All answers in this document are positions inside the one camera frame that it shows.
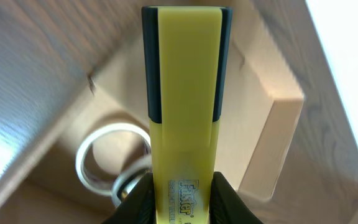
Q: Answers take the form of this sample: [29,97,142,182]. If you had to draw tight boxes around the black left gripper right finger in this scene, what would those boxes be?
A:
[209,172,263,224]

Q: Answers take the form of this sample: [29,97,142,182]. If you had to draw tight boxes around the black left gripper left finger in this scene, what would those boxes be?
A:
[102,173,156,224]

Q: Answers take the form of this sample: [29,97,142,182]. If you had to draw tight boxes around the clear tape roll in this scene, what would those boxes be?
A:
[111,154,152,208]

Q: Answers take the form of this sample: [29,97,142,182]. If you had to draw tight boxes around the white tape roll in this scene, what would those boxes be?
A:
[75,122,151,200]

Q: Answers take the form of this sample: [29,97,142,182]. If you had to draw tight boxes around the yellow highlighter marker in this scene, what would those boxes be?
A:
[141,6,232,223]

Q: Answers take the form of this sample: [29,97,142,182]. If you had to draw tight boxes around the open brown cardboard box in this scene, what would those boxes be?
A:
[0,1,304,223]

